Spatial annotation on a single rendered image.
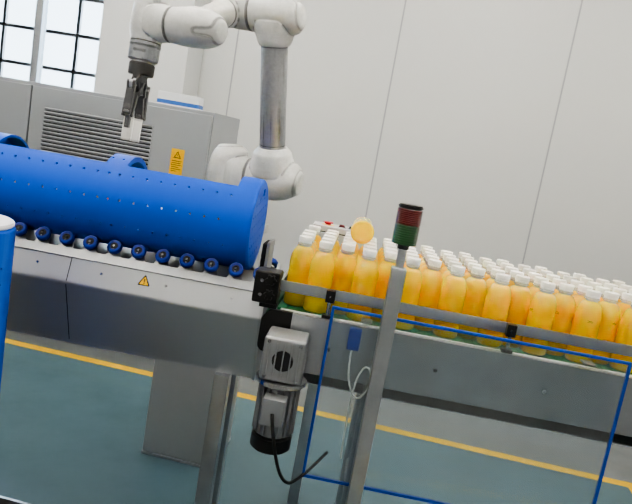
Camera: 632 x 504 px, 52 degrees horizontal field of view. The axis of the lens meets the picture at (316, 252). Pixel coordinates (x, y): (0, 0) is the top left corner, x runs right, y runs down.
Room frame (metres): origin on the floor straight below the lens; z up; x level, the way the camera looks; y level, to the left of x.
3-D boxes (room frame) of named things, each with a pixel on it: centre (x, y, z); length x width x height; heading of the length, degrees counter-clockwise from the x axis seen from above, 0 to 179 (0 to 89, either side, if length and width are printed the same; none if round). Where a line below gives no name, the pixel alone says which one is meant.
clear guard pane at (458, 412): (1.68, -0.47, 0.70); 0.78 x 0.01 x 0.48; 86
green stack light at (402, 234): (1.60, -0.21, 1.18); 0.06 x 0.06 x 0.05
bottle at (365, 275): (1.81, -0.15, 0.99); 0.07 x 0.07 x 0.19
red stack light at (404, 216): (1.60, -0.21, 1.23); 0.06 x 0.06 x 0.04
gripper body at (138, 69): (1.96, 0.60, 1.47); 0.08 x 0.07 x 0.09; 176
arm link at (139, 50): (1.96, 0.60, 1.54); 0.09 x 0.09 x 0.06
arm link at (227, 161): (2.63, 0.40, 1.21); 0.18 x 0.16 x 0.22; 73
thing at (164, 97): (3.81, 0.92, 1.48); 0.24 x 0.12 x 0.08; 90
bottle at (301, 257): (1.85, 0.04, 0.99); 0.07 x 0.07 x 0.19
